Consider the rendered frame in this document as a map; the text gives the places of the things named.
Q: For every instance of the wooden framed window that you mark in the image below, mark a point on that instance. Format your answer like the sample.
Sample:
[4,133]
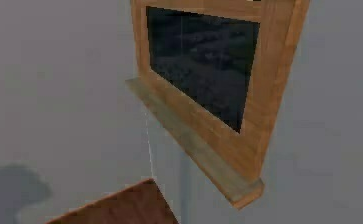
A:
[272,83]

